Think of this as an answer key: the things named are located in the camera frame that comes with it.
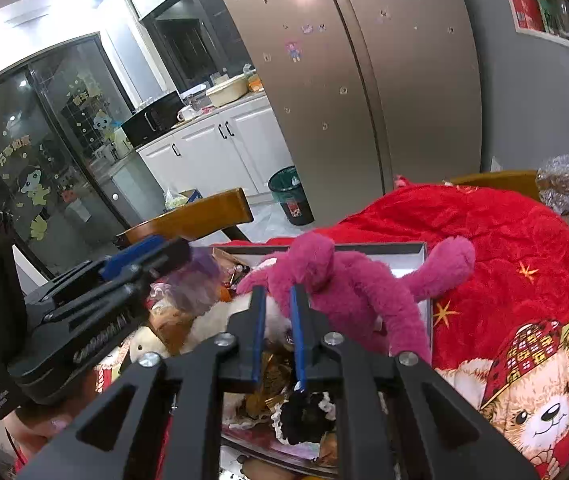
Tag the silver refrigerator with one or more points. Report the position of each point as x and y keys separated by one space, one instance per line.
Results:
x=364 y=85

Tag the red printed bear blanket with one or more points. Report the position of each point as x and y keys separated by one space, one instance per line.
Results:
x=489 y=240

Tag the black trash bin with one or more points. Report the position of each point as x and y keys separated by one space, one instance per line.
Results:
x=292 y=195

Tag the black microwave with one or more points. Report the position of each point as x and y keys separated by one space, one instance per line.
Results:
x=152 y=120

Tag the black crochet scrunchie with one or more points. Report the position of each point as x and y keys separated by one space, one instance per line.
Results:
x=304 y=410

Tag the cream plastic basin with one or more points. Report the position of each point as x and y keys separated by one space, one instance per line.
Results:
x=227 y=94

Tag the gold foil wrapper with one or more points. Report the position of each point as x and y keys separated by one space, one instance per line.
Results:
x=264 y=375

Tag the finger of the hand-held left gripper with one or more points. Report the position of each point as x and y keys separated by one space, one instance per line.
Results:
x=104 y=300
x=129 y=260

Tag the dark cardboard box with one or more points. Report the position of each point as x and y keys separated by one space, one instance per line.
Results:
x=404 y=260

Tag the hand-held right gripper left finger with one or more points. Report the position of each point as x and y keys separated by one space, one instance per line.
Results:
x=260 y=330

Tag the glass sliding door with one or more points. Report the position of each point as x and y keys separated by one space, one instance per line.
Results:
x=54 y=160

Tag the small cream plush toy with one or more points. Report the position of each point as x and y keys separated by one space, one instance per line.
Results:
x=145 y=344

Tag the white kitchen cabinet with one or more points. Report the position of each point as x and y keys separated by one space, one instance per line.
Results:
x=214 y=155

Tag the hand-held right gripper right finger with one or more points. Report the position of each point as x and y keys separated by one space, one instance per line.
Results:
x=298 y=340

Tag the white plush toy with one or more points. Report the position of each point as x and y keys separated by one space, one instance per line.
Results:
x=214 y=320

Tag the person's left hand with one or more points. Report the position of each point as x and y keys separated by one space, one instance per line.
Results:
x=44 y=430

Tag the pink plush toy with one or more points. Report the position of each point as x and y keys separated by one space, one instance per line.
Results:
x=354 y=285

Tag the dark kitchen window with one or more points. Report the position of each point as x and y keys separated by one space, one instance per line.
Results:
x=199 y=35

